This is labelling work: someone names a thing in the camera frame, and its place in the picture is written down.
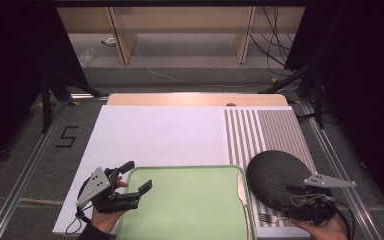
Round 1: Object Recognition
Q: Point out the black curtain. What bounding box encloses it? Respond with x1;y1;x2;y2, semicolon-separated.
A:
0;0;92;176
283;0;384;216

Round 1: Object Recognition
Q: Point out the striped placemat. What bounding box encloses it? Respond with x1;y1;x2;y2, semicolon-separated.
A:
224;108;318;230

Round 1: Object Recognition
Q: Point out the small white object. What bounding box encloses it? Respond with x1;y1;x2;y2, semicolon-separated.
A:
100;36;117;48

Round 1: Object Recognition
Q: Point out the silver table knife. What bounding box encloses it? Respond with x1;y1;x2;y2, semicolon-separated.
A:
236;171;254;240

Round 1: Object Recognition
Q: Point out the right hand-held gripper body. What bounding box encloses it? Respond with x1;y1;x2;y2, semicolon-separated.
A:
280;172;358;225

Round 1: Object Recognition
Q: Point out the beige wooden desk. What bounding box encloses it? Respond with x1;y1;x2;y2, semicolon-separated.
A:
56;6;306;66

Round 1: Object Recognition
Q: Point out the person's left hand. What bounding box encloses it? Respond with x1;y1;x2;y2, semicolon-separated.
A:
90;177;130;235

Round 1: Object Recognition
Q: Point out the black round plate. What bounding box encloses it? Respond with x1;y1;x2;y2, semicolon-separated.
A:
245;150;314;212

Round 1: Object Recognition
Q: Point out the metal floor rail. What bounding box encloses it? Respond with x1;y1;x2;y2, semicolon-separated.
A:
0;99;68;240
302;101;383;240

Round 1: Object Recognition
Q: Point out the silver metal bar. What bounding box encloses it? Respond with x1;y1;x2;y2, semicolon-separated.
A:
69;92;110;101

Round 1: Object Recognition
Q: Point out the grey cable loop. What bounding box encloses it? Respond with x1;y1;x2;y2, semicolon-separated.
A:
289;193;335;208

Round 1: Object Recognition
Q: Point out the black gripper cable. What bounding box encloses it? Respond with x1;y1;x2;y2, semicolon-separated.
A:
332;199;357;240

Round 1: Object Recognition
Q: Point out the black strap cable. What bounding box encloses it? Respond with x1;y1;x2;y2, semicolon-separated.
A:
64;186;93;236

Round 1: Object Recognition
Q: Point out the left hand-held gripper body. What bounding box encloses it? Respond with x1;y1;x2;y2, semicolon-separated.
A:
75;166;142;215

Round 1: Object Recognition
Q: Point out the person's right hand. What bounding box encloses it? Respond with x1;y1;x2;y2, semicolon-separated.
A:
291;214;348;240

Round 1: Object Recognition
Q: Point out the black metal stand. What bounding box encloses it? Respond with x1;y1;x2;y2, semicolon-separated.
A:
39;70;109;134
259;59;326;130

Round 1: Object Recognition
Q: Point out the clear plastic bag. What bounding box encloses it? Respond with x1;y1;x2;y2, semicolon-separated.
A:
78;47;97;68

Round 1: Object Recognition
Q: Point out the green plastic tray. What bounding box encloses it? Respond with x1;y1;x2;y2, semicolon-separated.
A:
115;164;258;240

